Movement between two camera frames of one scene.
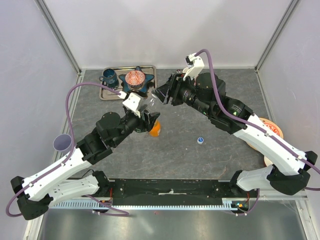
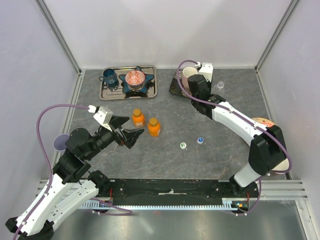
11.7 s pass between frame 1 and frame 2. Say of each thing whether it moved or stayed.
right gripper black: moved
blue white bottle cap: stayed
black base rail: stayed
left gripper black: moved
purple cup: stayed
